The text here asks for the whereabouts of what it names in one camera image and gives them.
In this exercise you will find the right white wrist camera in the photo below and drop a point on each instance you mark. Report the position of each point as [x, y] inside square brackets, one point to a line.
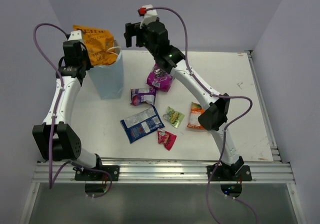
[148, 15]

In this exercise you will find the light blue paper bag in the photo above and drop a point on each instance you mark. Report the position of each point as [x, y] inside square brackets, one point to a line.
[108, 80]

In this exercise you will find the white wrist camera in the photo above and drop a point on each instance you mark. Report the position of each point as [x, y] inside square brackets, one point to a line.
[76, 36]
[148, 15]

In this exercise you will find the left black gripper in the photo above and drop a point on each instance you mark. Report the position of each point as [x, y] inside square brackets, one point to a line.
[85, 53]

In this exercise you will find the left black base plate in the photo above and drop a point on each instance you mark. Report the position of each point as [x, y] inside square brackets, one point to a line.
[108, 172]

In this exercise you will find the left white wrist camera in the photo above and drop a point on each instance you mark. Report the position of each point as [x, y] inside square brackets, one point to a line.
[76, 36]

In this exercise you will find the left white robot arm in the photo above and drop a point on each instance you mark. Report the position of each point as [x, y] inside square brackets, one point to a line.
[55, 138]

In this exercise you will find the blue snack bag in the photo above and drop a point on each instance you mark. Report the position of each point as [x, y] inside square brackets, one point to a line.
[142, 124]

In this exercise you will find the aluminium rail frame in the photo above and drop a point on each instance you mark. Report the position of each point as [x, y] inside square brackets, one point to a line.
[97, 123]

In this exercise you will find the green candy packet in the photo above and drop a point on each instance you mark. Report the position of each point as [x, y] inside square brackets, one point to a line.
[174, 117]

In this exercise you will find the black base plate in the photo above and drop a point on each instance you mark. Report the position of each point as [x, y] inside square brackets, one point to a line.
[224, 174]
[108, 172]

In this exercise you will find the orange snack bag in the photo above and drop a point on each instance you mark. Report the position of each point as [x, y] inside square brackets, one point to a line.
[195, 112]

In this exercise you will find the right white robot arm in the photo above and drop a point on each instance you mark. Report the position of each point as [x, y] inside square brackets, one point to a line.
[214, 119]

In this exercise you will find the magenta snack bag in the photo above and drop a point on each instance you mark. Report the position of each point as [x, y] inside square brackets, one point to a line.
[159, 79]

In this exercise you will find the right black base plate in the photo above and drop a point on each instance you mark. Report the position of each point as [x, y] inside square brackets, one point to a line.
[224, 174]

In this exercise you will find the red candy packet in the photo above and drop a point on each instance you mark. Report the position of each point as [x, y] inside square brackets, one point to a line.
[166, 138]

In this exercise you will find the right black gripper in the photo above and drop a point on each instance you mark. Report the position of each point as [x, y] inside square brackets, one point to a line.
[133, 29]

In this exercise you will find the orange-yellow chips bag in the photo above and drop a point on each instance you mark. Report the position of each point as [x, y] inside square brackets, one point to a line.
[99, 44]

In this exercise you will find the purple candy bag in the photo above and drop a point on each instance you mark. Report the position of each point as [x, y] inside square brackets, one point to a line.
[143, 96]

